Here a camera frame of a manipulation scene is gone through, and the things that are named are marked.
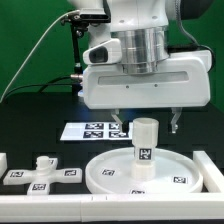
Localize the white front fence rail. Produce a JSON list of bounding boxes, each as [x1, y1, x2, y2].
[[0, 193, 224, 223]]

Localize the white right fence rail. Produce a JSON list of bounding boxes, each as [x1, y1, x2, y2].
[[193, 151, 224, 193]]

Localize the white left fence block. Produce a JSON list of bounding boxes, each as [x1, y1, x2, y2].
[[0, 153, 7, 178]]

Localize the white cross table base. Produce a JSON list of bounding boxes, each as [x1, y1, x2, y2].
[[3, 156, 82, 195]]

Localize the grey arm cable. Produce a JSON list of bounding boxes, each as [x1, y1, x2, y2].
[[173, 0, 214, 58]]

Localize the white round table top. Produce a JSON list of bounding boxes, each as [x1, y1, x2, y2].
[[85, 147, 203, 194]]

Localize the black camera on stand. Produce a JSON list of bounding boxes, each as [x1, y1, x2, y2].
[[62, 8, 111, 23]]

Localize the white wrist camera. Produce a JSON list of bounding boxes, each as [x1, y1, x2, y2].
[[83, 38, 122, 65]]

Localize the white marker sheet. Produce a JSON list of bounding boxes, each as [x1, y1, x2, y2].
[[60, 122, 132, 141]]

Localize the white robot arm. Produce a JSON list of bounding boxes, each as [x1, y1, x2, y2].
[[67, 0, 214, 130]]

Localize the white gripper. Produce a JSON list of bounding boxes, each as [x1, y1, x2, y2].
[[83, 50, 212, 134]]

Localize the black base cable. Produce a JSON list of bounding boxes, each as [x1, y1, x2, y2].
[[3, 75, 74, 98]]

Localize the black camera stand pole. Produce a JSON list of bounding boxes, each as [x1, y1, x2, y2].
[[69, 21, 88, 95]]

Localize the white fence rail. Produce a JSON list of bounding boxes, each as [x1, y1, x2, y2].
[[0, 193, 224, 223], [193, 151, 224, 193]]

